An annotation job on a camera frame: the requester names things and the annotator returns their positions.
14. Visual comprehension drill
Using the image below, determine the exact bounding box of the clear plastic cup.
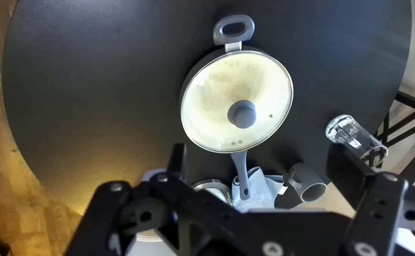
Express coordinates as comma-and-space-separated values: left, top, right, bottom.
324, 112, 389, 163

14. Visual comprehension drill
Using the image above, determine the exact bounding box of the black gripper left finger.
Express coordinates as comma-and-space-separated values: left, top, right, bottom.
64, 142, 247, 256

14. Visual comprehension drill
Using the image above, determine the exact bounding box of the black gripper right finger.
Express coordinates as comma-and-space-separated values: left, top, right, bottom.
326, 142, 415, 256

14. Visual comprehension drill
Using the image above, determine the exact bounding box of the white plastic object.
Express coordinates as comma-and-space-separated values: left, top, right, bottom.
228, 165, 290, 213

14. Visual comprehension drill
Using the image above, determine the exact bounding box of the black metal table frame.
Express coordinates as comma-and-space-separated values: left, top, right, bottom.
376, 89, 415, 178

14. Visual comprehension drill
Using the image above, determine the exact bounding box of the grey plastic cup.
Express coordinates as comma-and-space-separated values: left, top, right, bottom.
274, 162, 328, 210

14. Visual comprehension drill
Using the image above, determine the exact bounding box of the silver metal bowl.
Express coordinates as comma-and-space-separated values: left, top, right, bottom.
190, 178, 233, 205

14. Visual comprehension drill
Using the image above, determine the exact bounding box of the glass lid with grey knob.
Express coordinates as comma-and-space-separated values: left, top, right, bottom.
179, 48, 295, 155

